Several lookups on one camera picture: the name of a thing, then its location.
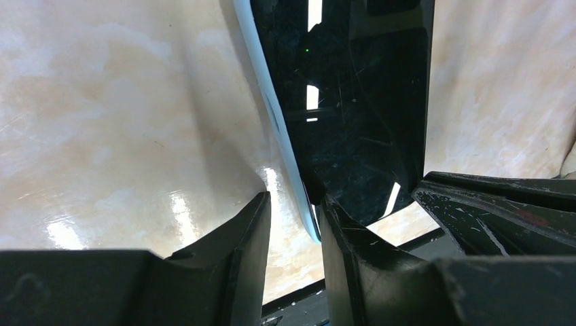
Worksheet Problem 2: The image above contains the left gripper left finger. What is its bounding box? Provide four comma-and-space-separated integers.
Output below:
1, 192, 271, 325

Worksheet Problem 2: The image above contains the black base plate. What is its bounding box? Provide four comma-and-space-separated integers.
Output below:
260, 229, 463, 326

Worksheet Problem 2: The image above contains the black phone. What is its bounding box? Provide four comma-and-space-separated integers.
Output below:
251, 1, 435, 225

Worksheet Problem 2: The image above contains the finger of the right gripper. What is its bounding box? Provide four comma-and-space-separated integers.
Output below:
412, 172, 575, 256

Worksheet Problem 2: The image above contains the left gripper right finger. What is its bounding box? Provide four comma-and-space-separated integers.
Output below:
318, 197, 575, 325

